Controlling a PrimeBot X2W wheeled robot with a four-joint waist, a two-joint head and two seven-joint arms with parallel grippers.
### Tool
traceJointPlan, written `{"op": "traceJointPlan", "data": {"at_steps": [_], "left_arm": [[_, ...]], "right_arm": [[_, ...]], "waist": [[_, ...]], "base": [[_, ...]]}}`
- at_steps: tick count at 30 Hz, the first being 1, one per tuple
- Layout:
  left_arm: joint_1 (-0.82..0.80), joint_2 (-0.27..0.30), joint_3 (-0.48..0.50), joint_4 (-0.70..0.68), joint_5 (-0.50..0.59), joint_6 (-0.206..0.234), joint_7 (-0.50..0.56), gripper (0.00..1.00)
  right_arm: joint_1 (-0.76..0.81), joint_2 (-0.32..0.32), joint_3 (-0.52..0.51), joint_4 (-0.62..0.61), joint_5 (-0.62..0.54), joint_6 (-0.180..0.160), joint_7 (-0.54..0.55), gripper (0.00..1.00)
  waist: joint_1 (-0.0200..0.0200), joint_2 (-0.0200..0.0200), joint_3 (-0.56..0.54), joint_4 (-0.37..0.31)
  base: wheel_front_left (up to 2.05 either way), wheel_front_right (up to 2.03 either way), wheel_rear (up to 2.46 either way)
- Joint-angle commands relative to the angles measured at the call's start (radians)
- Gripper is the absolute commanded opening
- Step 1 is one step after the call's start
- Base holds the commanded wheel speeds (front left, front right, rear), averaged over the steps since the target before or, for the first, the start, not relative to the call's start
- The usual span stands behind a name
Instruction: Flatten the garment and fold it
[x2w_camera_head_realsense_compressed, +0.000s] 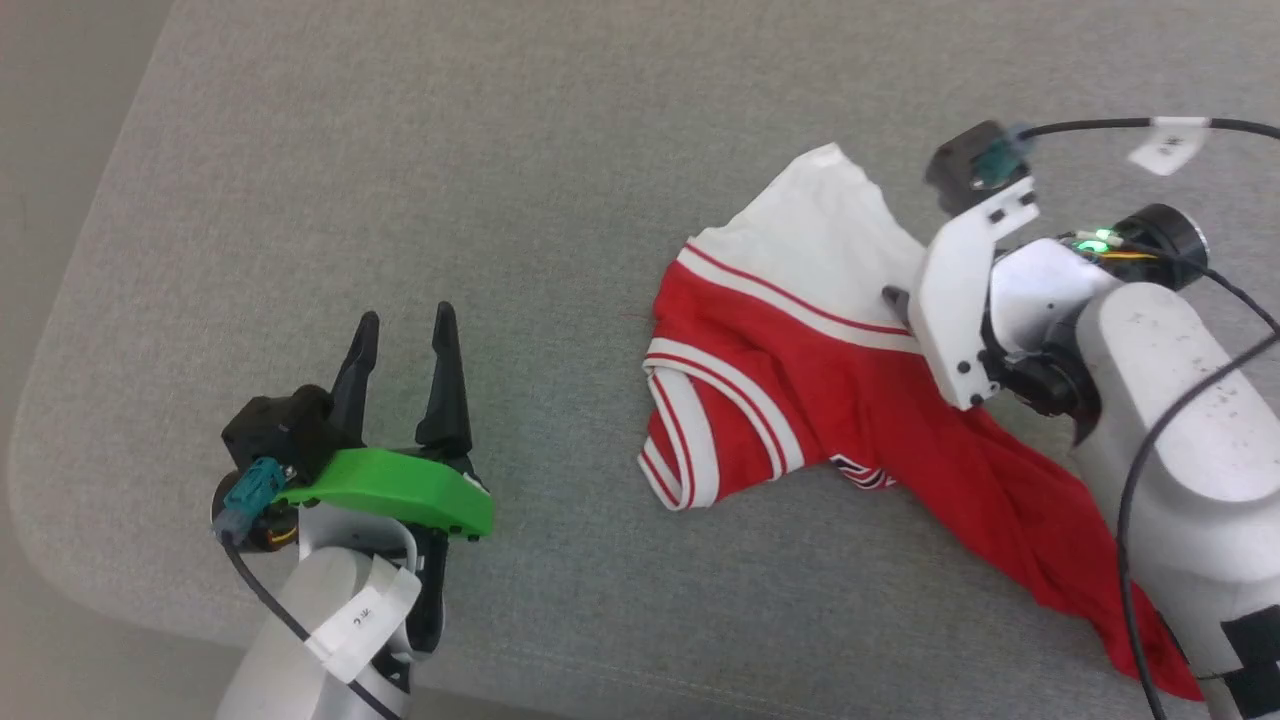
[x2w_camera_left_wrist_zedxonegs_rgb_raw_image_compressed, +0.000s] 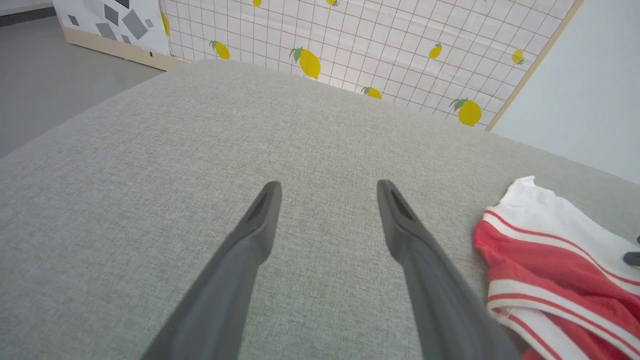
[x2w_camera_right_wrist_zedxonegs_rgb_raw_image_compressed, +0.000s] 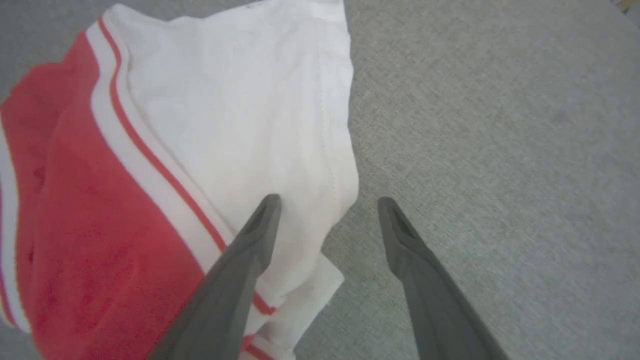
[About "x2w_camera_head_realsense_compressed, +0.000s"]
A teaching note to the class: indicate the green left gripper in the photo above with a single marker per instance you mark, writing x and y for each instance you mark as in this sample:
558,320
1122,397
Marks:
400,490

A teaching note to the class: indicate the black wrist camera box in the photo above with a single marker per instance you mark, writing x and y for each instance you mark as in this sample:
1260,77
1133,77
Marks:
975,165
280,430

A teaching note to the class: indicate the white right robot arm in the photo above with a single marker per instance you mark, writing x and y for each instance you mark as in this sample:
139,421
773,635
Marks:
1190,420

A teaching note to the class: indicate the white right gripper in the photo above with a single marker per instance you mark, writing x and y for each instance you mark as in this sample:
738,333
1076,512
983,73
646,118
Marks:
960,300

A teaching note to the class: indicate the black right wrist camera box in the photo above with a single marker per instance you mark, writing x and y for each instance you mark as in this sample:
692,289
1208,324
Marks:
975,165

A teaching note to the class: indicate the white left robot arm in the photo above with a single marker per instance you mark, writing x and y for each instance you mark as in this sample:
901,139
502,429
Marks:
300,640

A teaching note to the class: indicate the red basketball jersey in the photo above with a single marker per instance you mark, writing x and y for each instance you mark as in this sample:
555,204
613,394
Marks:
800,400

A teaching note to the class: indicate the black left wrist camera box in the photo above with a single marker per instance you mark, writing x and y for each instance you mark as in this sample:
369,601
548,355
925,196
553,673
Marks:
280,430

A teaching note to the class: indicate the grey fabric sofa cushion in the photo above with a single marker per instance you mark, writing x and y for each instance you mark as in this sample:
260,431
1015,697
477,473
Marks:
550,200

